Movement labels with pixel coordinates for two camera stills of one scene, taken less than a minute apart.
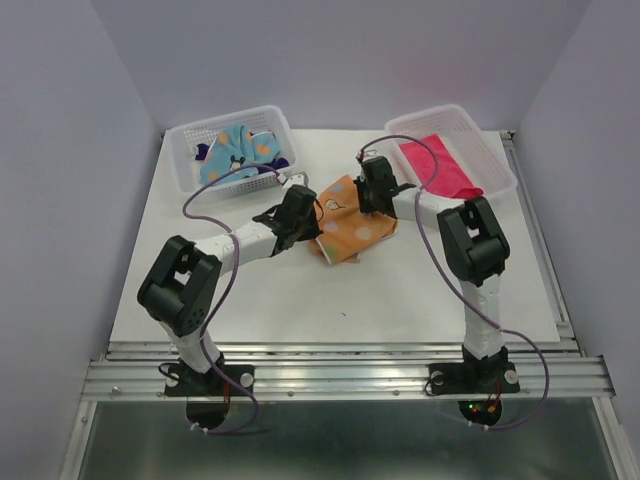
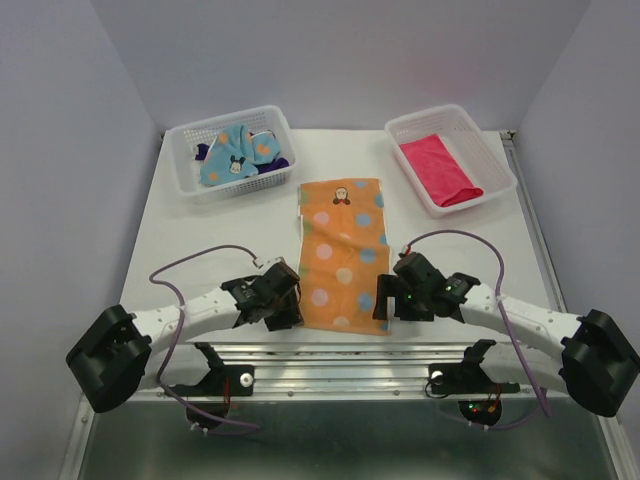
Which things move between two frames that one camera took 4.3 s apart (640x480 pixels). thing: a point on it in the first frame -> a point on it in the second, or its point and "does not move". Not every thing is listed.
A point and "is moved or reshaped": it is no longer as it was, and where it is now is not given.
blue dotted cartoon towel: (235, 147) does not move
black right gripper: (361, 183) -> (391, 285)
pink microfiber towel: (451, 180) does not move
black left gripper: (312, 230) -> (289, 317)
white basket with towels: (256, 137) does not move
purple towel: (266, 167) does not move
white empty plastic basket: (463, 140) does not move
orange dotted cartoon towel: (346, 229) is moved or reshaped
